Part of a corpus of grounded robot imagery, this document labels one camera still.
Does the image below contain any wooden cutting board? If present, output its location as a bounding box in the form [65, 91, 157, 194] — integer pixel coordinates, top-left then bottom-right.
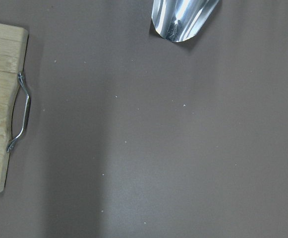
[0, 24, 31, 193]

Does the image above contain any metal ice scoop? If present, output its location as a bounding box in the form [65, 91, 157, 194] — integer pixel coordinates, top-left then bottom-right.
[151, 0, 220, 43]

